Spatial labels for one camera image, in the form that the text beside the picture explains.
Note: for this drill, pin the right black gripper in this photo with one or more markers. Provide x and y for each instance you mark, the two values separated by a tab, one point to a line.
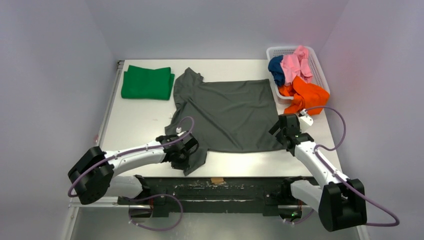
282	129

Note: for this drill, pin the navy blue t-shirt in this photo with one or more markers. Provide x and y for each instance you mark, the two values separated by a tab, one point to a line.
274	67

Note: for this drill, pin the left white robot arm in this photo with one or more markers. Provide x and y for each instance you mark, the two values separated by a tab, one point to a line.
98	173

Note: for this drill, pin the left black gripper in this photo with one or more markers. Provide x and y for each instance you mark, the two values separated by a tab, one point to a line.
182	165

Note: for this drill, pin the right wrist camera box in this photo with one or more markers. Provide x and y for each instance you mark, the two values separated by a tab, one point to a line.
305	120

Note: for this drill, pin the dark grey t-shirt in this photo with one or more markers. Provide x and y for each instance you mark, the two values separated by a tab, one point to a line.
229	116

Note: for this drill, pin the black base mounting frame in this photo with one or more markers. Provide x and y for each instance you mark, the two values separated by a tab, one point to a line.
237	195

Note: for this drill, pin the brown tape piece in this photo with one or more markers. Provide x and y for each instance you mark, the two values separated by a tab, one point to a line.
217	180

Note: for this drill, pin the pink t-shirt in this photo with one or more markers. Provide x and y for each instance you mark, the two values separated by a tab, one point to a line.
297	65

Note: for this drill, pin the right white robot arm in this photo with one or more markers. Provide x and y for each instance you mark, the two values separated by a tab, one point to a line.
335	197

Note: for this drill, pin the orange t-shirt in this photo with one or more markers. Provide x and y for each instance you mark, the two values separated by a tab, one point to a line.
305	95

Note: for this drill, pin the aluminium table rail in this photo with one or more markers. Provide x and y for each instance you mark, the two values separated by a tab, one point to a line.
98	138

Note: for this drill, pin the folded green t-shirt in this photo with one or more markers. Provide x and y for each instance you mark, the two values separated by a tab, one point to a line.
145	83

